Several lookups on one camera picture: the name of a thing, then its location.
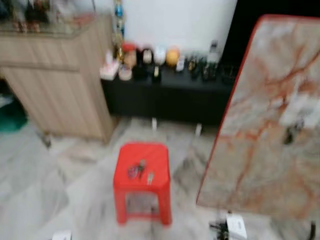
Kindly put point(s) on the bunch of keys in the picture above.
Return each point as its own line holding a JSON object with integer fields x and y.
{"x": 135, "y": 170}

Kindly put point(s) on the black hook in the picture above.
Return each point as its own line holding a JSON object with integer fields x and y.
{"x": 292, "y": 132}

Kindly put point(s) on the marble table with red edge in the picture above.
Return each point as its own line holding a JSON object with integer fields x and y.
{"x": 270, "y": 160}

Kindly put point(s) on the small silver key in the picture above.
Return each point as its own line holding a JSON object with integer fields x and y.
{"x": 150, "y": 177}

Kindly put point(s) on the red plastic stool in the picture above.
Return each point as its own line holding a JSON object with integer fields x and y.
{"x": 150, "y": 156}

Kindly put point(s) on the black low shelf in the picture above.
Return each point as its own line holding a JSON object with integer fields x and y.
{"x": 165, "y": 97}

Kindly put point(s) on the orange round ornament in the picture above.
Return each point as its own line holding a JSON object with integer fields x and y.
{"x": 173, "y": 56}

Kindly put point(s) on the white round ornament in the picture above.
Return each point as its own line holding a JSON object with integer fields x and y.
{"x": 159, "y": 55}

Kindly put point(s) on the pink white box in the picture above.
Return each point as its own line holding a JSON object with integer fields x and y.
{"x": 109, "y": 67}

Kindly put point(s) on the red capped figurine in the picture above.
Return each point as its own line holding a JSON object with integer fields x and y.
{"x": 129, "y": 54}

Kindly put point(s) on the light wooden cabinet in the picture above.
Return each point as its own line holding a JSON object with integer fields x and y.
{"x": 60, "y": 85}

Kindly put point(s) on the green cloth bag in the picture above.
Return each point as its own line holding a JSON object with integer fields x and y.
{"x": 11, "y": 117}

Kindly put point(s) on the blue hanging ornament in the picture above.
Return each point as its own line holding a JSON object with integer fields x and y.
{"x": 119, "y": 15}

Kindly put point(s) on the glass display case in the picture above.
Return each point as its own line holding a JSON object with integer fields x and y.
{"x": 45, "y": 17}

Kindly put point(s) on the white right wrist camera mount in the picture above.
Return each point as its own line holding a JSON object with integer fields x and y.
{"x": 237, "y": 226}

